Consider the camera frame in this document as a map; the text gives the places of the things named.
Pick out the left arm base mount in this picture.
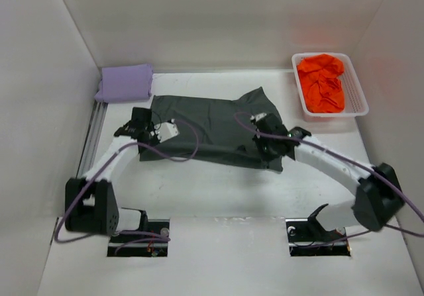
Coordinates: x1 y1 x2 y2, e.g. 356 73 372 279
107 219 170 258

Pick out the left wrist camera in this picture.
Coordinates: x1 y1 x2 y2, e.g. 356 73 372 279
154 120 180 143

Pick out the white plastic laundry basket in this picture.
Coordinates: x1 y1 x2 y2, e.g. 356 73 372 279
291 52 369 122

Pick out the orange t-shirt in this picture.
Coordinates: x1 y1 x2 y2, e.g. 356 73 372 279
297 54 345 113

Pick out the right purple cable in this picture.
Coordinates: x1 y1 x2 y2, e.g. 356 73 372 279
233 111 424 244

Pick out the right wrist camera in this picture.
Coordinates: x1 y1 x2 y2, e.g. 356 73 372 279
250 113 267 123

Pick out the purple t-shirt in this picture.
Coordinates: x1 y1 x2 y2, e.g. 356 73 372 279
94 64 154 103

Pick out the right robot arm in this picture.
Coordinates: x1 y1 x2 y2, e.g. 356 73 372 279
250 113 405 240

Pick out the aluminium rail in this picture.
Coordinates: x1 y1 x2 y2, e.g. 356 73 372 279
74 100 108 179

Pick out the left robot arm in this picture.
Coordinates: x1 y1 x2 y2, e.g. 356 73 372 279
60 107 178 242

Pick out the grey t-shirt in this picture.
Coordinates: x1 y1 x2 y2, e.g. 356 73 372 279
151 87 283 173

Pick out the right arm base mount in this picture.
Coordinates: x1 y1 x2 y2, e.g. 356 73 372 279
286 204 350 257

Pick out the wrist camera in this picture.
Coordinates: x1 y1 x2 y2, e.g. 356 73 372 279
250 113 267 123
154 120 180 143

